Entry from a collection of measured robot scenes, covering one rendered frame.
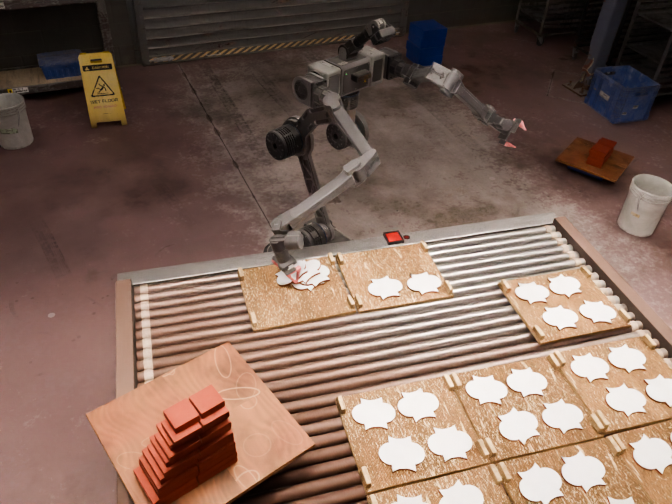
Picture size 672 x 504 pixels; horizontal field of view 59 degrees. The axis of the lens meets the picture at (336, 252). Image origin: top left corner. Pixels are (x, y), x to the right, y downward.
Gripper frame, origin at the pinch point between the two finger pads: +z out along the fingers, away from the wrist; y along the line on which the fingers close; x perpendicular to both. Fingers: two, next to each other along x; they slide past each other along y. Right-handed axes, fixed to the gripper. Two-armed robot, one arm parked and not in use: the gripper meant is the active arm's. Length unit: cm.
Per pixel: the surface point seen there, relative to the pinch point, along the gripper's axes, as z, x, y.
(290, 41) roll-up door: 68, -226, 441
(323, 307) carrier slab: 8.1, -2.7, -17.9
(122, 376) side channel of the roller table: -12, 73, -14
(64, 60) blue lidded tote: -8, 3, 435
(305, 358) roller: 8.8, 16.1, -34.7
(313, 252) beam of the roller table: 8.0, -18.1, 15.2
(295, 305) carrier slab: 4.9, 5.9, -11.6
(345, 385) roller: 13, 11, -52
